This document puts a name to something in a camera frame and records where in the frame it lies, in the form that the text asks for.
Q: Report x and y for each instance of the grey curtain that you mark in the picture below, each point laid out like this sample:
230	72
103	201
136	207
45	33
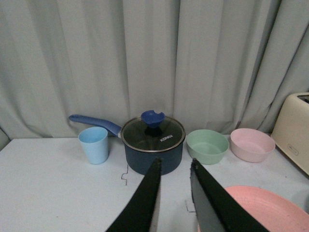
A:
211	64

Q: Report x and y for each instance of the green bowl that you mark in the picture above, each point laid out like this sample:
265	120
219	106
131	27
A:
207	146

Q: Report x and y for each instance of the glass pot lid blue knob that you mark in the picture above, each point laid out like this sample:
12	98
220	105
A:
152	132

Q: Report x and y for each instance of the left light blue cup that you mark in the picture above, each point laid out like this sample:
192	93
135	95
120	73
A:
94	142

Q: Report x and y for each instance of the pink bowl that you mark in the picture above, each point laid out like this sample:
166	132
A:
251	145

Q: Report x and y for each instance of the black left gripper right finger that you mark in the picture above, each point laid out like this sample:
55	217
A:
216	209

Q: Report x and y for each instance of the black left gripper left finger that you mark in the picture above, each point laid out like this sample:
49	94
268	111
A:
142	211

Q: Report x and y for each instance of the dark blue saucepan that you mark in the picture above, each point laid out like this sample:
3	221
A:
137	160

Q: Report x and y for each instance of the pink plate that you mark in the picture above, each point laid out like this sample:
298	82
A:
274	212

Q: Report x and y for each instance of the cream toaster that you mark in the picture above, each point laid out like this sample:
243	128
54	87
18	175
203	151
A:
291	131

